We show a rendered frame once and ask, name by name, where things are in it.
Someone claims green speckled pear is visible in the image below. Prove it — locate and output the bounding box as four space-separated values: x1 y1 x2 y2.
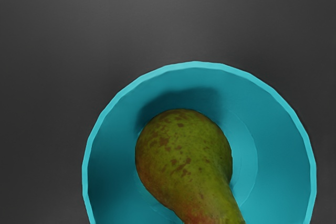
135 108 246 224

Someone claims teal bowl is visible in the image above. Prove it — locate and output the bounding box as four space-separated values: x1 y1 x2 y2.
81 61 318 224

